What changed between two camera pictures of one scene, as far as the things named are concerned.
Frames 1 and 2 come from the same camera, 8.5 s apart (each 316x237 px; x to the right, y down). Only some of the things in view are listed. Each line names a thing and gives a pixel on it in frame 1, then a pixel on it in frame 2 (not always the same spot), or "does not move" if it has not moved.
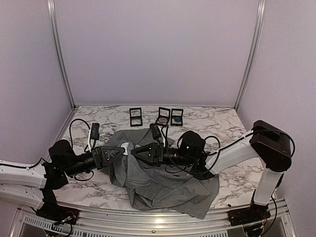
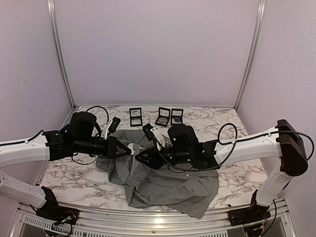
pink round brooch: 163,120 does not move
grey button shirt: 149,185 does not move
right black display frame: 177,117 does not move
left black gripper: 102,160 to 112,142
